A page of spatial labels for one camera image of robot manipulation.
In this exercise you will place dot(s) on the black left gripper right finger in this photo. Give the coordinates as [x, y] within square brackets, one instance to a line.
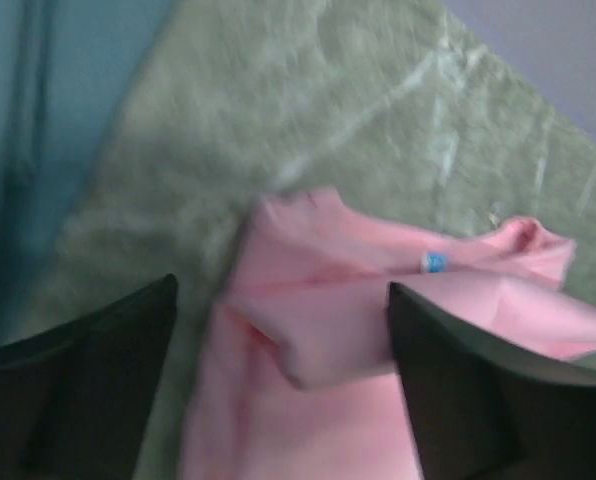
[483, 408]

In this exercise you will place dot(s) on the folded teal t-shirt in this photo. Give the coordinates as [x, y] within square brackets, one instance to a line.
[65, 67]

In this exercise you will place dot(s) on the pink t-shirt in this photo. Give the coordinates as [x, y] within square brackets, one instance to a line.
[296, 379]

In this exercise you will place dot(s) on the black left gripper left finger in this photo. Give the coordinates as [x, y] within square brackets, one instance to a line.
[75, 400]

